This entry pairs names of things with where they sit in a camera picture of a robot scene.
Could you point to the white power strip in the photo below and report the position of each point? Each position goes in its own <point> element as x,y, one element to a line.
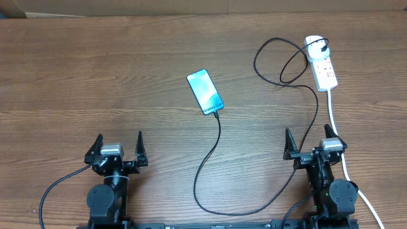
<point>324,75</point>

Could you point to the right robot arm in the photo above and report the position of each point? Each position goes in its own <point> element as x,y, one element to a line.
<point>334,199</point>

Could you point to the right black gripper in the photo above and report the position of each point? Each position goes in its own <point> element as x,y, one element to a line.
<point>290,151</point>

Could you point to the cardboard backdrop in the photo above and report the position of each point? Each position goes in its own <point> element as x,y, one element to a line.
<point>91,8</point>

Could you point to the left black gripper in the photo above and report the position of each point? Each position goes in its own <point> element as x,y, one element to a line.
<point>131,167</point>

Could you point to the white charger plug adapter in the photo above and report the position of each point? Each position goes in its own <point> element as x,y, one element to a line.
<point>317,48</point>

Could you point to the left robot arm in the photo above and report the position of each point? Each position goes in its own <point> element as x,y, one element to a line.
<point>108,201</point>

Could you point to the Samsung Galaxy smartphone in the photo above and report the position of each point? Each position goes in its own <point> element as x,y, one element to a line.
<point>205,92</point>

